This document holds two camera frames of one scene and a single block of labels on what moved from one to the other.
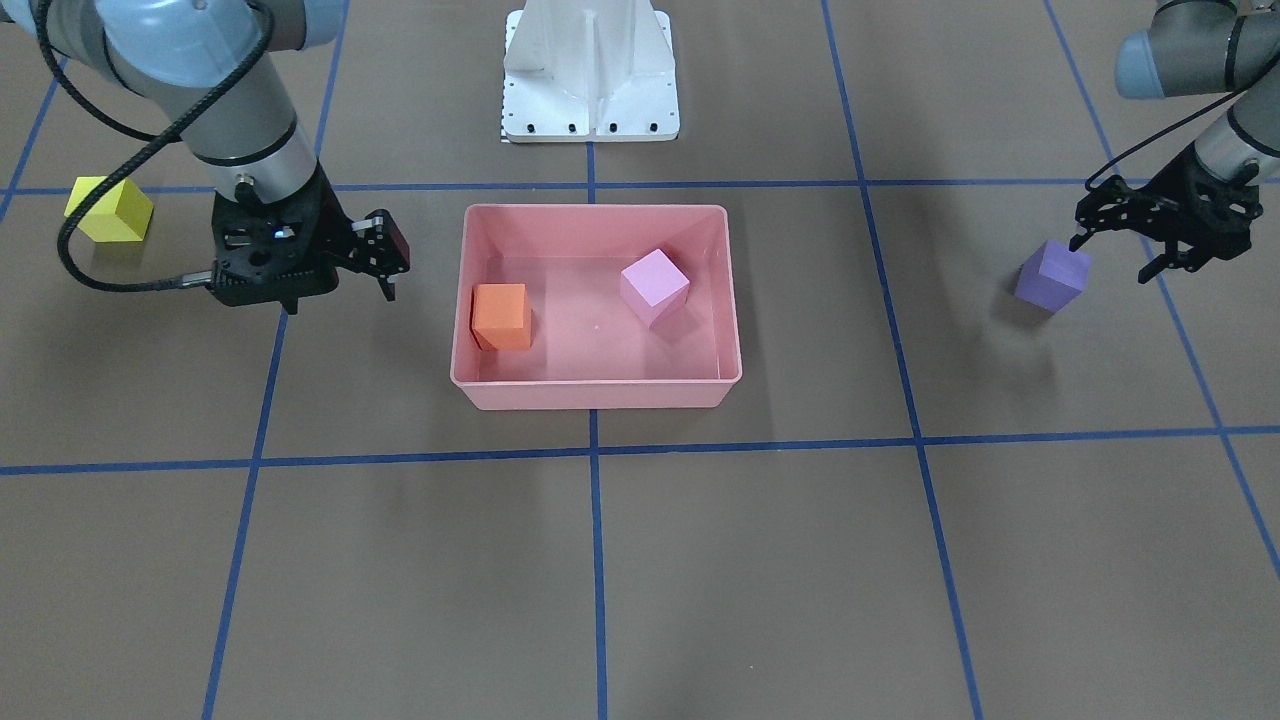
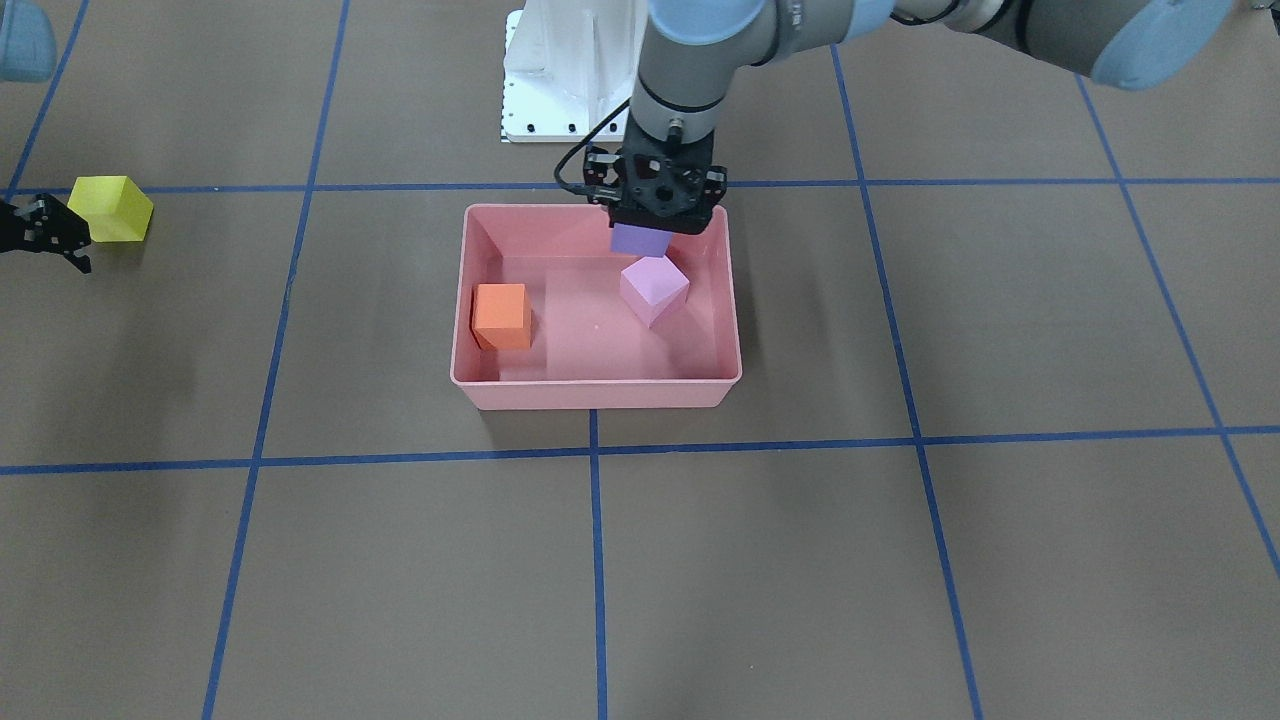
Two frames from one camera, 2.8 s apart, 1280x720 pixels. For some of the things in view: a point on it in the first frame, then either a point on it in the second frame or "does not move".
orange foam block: [501, 320] does not move
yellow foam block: [121, 213] does not move
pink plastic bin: [590, 349] does not move
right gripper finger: [378, 234] to [49, 215]
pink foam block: [654, 287] does not move
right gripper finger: [382, 259] to [49, 241]
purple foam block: [1051, 275] to [638, 240]
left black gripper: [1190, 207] to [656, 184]
